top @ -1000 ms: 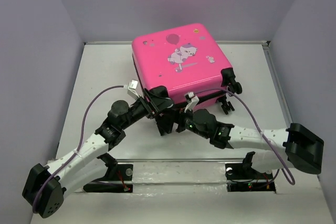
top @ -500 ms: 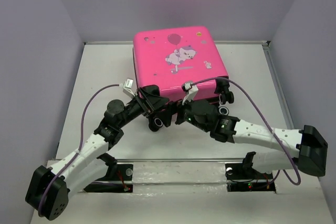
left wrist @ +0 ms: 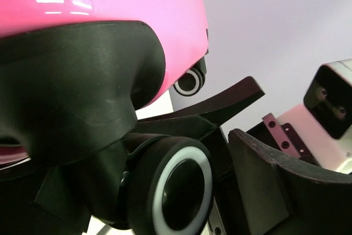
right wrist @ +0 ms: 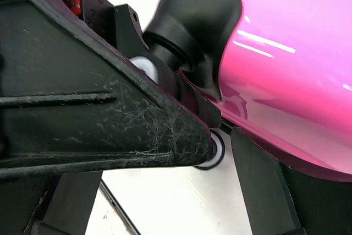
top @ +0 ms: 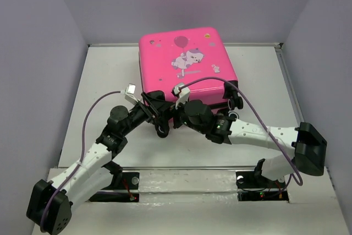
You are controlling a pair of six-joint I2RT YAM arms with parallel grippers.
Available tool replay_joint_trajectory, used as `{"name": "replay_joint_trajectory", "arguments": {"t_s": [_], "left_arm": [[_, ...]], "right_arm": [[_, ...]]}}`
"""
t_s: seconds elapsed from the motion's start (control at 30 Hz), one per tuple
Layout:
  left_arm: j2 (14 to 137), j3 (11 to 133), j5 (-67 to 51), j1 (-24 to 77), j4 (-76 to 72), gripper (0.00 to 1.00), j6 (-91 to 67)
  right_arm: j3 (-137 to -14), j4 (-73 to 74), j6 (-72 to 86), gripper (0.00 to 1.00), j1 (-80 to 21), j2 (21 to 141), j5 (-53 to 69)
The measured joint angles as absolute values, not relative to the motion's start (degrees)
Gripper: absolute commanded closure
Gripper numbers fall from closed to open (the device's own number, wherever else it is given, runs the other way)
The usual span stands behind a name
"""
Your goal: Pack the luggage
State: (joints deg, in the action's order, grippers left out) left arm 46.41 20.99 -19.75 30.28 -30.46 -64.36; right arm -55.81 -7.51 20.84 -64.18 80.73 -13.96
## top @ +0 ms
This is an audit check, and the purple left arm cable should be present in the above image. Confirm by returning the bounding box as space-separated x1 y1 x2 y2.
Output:
40 90 123 226

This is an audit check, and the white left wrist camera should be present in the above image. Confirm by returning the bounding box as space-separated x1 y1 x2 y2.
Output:
120 83 139 105

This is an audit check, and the aluminium mounting rail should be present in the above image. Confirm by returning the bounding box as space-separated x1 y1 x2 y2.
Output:
123 166 255 171

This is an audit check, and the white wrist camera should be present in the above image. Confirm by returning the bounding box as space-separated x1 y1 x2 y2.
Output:
120 83 139 105
172 83 190 110

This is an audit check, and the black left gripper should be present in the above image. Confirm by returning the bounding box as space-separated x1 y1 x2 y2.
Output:
121 92 171 136

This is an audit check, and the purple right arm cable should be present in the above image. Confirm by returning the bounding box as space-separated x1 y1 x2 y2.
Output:
178 78 304 187

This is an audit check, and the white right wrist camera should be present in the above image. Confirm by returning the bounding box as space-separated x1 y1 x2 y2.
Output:
172 83 190 110

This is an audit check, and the pink hard-shell suitcase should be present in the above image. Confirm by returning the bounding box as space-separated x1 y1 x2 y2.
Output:
137 26 244 138

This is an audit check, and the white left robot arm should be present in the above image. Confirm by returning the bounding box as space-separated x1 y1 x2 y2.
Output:
26 91 175 234

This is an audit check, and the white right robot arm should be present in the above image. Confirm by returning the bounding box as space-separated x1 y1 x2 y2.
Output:
174 100 327 187

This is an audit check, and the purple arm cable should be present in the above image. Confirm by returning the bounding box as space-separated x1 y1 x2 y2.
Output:
178 78 304 187
40 90 123 226

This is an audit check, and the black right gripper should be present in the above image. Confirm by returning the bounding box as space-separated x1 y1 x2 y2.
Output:
156 94 207 134

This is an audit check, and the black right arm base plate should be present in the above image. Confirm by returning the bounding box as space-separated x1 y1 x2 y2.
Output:
236 171 289 202

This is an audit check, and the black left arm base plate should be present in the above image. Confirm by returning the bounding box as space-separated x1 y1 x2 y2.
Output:
88 172 140 203

